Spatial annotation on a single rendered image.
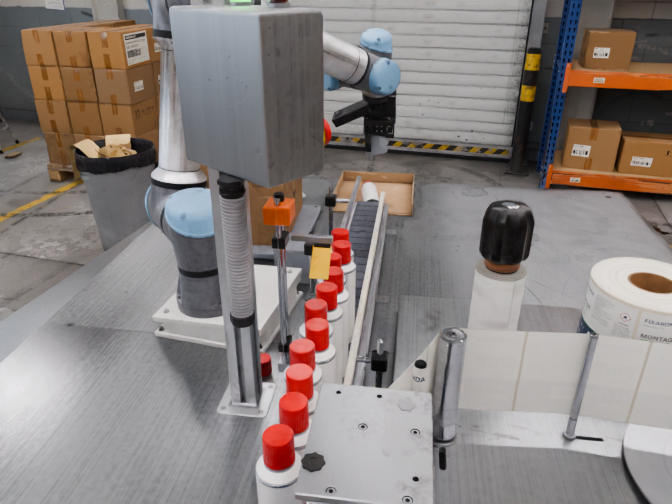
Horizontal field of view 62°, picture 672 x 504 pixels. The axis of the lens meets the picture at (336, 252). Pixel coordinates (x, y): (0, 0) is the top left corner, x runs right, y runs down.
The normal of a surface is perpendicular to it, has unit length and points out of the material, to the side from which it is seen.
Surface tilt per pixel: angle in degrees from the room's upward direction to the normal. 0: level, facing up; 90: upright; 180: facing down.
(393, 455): 0
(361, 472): 0
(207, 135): 90
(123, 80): 90
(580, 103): 90
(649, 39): 90
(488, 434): 0
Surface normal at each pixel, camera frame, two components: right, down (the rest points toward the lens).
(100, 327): 0.00, -0.90
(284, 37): 0.73, 0.30
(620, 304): -0.83, 0.25
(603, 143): -0.33, 0.41
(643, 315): -0.55, 0.37
